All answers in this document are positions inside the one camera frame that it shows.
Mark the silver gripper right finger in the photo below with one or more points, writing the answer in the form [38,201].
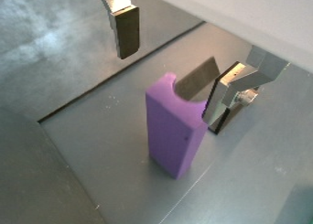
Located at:
[236,86]

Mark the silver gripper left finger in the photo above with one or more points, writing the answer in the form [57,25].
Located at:
[124,16]

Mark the purple arch block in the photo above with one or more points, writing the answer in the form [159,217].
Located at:
[176,126]

